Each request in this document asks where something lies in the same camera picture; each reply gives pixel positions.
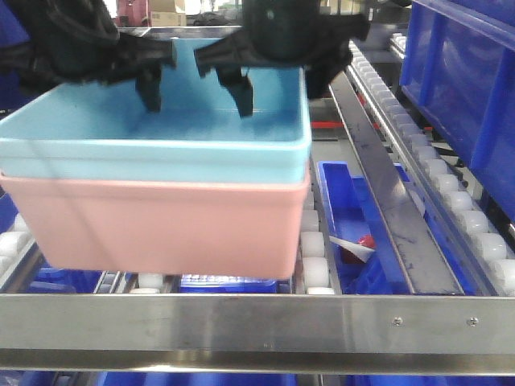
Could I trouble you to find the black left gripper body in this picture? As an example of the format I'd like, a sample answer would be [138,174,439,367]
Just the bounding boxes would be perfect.
[7,1,176,86]

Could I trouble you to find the light blue plastic box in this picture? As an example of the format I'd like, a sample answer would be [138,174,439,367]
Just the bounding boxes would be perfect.
[1,39,311,183]

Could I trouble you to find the white roller track right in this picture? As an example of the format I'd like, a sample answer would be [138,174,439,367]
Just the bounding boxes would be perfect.
[348,43,514,297]

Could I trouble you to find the steel flow rack frame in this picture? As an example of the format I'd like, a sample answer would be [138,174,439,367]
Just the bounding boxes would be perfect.
[1,73,514,376]

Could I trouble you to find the pink plastic box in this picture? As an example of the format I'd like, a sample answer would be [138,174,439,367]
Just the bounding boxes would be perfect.
[1,176,311,279]

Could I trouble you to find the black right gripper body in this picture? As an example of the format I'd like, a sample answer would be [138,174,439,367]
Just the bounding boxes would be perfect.
[194,1,370,99]

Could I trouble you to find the blue bin right on flowrack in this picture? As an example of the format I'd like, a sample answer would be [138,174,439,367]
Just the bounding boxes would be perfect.
[401,1,514,219]

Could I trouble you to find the red white item in bin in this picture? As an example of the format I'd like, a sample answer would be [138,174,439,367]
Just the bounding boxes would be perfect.
[329,235,376,264]

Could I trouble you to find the blue bin below flowrack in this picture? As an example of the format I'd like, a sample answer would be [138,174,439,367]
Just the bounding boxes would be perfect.
[317,160,476,294]

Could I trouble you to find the cardboard box background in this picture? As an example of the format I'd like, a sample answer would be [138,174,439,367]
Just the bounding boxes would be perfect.
[147,0,187,27]

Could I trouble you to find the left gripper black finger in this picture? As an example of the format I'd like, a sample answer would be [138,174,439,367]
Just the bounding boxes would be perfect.
[135,66,162,113]

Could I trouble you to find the blue bin on flowrack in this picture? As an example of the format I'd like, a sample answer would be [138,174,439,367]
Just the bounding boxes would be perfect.
[401,1,514,219]
[1,1,34,112]

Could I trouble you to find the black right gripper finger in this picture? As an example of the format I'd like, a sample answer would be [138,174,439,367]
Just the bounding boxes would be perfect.
[216,68,253,117]

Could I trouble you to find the blue bin left on flowrack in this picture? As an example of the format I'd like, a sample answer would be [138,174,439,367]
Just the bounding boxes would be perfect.
[1,1,34,112]

